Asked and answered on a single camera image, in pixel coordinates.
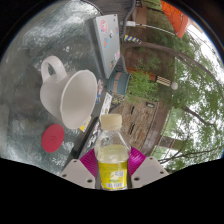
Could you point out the silver laptop with stickers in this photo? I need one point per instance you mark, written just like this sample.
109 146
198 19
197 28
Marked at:
107 43

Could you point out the wooden lamp post with globe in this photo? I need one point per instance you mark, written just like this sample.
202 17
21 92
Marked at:
163 81

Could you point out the green plant in teal pot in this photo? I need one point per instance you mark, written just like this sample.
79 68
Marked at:
120 83

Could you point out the blue and yellow striped cone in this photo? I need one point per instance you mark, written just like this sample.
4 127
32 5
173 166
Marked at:
131 39

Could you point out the small colourful sticker card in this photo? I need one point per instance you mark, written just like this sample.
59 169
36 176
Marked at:
99 90

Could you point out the black wall lantern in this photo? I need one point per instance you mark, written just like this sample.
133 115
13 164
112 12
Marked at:
150 104

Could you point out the small yellow card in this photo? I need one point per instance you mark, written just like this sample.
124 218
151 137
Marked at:
85 125

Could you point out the black laptop with stickers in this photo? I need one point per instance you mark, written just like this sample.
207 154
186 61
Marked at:
88 136

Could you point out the white ceramic mug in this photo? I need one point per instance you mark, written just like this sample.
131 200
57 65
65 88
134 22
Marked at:
78 98

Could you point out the flat round red coaster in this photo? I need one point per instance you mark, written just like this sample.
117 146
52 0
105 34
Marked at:
52 138

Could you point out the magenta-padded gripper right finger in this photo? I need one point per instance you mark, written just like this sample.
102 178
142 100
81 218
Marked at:
148 171

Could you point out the wooden bench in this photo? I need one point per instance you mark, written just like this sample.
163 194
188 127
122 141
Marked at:
141 15

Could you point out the orange patio umbrella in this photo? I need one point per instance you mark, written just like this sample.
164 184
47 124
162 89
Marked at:
175 18

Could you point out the white sticker sheet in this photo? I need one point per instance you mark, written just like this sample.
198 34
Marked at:
106 105

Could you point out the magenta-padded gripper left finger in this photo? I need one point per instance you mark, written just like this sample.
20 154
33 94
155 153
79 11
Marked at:
78 173

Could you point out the clear bottle with yellow label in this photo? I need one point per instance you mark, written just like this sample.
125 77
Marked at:
112 160

